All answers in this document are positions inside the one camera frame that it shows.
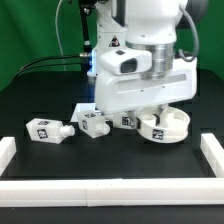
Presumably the black vertical cable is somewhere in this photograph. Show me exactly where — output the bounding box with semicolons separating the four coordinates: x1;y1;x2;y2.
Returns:
78;0;98;72

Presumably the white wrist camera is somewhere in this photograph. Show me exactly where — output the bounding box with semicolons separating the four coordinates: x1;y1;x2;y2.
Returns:
100;48;152;76

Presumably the white marker sheet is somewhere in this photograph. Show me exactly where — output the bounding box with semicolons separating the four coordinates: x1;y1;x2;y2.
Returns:
70;103;95;122

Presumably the lower black cable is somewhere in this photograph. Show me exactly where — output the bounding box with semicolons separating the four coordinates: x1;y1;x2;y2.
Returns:
17;59;92;78

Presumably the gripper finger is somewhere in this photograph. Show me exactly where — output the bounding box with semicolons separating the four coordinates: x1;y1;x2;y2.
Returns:
158;106;169;121
128;111;141;129

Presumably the white right fence bar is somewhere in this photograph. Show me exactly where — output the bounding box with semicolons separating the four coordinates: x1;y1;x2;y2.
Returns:
200;133;224;178

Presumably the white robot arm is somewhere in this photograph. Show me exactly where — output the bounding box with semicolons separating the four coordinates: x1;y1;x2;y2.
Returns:
88;0;208;129

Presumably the white round stool seat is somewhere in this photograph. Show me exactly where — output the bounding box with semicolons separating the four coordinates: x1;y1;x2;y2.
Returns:
137;107;190;144

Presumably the white fence bar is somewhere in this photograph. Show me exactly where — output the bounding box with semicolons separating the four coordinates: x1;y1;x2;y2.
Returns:
200;133;224;178
0;178;224;207
0;137;16;176

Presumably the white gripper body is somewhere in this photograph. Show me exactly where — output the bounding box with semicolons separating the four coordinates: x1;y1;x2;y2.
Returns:
95;59;197;114

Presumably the white left fence bar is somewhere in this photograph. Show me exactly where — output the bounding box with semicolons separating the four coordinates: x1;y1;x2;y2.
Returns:
0;137;16;176

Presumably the grey thin cable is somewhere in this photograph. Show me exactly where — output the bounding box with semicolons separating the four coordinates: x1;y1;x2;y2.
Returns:
54;0;68;72

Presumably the white front fence bar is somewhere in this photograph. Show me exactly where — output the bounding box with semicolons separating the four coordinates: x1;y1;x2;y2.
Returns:
0;178;224;207

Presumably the upper black cable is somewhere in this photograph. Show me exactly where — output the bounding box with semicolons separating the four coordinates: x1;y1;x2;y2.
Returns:
18;53;93;73

